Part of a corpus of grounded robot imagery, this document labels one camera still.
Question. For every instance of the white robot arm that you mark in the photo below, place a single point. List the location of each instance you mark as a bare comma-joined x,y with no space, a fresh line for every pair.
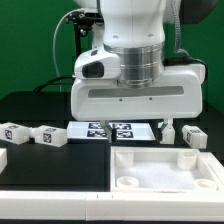
125,76

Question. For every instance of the white square tabletop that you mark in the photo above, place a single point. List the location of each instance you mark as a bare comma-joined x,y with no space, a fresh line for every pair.
158,170

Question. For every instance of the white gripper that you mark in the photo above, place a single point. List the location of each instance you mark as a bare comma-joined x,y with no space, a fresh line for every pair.
176,93

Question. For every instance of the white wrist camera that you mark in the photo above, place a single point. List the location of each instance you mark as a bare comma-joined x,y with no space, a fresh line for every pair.
110,62

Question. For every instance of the white left fence rail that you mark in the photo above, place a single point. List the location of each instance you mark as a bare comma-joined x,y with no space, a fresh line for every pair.
3,159

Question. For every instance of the white fence rail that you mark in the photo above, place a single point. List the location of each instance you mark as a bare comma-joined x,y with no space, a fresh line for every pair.
112,206
3,159
215,168

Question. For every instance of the white front fence rail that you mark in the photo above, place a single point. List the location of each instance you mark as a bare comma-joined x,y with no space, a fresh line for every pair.
112,206

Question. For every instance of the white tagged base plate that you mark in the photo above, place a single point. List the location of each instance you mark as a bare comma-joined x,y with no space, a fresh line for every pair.
122,130

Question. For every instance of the white right fence rail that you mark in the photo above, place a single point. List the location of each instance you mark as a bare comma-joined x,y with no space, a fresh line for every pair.
215,168

